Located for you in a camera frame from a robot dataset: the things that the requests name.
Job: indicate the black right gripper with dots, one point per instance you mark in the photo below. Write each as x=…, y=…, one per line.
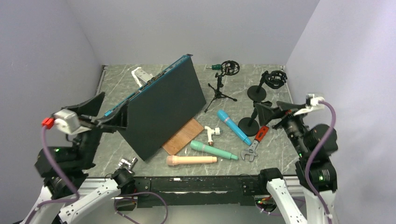
x=266, y=113

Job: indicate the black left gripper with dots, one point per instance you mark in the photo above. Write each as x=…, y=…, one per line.
x=119, y=120

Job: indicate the black round-base microphone stand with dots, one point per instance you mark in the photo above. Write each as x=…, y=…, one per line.
x=249, y=125

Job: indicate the blue microphone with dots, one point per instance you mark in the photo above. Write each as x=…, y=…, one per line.
x=224, y=117

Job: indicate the black tripod microphone stand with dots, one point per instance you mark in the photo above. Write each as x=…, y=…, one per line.
x=227, y=68

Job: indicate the beige microphone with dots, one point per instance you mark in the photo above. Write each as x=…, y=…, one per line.
x=174, y=160

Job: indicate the green microphone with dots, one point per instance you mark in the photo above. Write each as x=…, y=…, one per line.
x=199, y=146

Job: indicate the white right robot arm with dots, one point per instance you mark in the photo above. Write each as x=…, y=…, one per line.
x=315, y=172

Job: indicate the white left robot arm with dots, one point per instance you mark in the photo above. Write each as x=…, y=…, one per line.
x=70, y=139

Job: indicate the chrome faucet fitting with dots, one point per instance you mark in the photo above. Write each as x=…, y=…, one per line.
x=128, y=164

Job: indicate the white plastic faucet fitting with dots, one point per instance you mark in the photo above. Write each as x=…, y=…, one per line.
x=211, y=132

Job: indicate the wooden board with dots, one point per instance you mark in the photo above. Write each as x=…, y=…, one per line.
x=182, y=137

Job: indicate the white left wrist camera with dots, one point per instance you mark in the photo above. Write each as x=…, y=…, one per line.
x=65, y=121

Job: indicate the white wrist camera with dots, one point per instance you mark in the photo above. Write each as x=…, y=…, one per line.
x=312, y=104
x=65, y=121

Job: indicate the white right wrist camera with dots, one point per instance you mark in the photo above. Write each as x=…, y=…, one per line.
x=312, y=104

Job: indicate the red handled adjustable wrench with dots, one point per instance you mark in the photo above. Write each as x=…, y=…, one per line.
x=251, y=150

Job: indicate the white metal bracket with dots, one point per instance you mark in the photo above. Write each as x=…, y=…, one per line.
x=140, y=76

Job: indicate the dark blue-edged network switch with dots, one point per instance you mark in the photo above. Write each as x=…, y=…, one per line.
x=160, y=108

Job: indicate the green handled screwdriver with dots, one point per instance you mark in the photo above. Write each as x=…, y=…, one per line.
x=216, y=67

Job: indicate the black mounting base rail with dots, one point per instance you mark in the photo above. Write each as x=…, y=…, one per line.
x=242, y=189

